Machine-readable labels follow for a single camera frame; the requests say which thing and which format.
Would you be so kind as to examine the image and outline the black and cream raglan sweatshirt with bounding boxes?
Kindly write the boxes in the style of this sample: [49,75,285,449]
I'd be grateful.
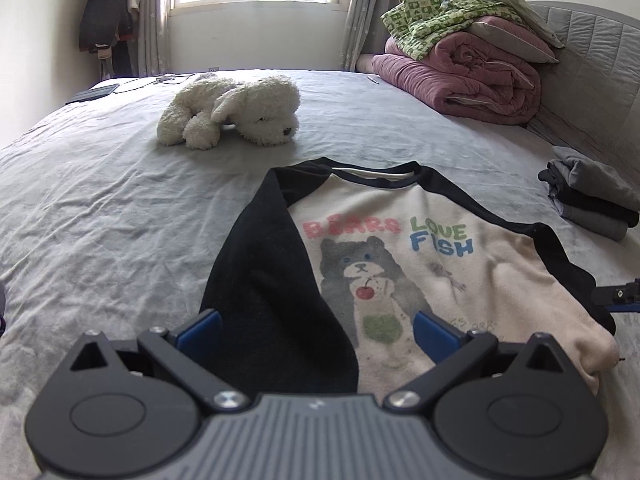
[202,158,620,397]

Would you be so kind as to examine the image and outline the dark clothes hanging on rack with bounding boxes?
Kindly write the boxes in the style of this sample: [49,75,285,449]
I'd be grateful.
[78,0,141,78]

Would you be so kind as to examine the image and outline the bottom grey folded garment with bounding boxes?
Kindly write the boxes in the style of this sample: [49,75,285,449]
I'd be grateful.
[551,198,628,242]

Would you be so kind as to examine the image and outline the grey folded garment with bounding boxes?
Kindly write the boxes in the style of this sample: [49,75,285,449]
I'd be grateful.
[551,146,639,211]
[551,198,628,242]

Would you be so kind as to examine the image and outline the top grey folded garment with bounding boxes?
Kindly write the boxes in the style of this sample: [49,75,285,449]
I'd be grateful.
[551,146,639,211]

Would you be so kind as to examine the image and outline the black folded garment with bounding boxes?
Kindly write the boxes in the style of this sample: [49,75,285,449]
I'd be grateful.
[538,169,639,228]

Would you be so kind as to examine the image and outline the grey bed sheet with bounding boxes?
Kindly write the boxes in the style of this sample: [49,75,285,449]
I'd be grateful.
[1,70,639,479]

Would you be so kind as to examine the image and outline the grey padded headboard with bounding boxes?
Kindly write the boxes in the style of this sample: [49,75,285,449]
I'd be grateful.
[528,1,640,186]

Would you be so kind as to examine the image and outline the white plush dog toy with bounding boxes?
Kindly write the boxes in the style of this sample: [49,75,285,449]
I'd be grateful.
[156,74,300,151]

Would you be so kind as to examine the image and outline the pink folded quilt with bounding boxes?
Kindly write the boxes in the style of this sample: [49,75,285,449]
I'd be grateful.
[371,32,541,125]

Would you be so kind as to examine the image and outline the grey pink pillow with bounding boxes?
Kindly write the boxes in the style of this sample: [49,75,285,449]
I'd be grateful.
[466,0,564,64]

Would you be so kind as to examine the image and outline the green patterned blanket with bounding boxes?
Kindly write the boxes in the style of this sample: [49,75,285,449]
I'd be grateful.
[381,0,525,61]

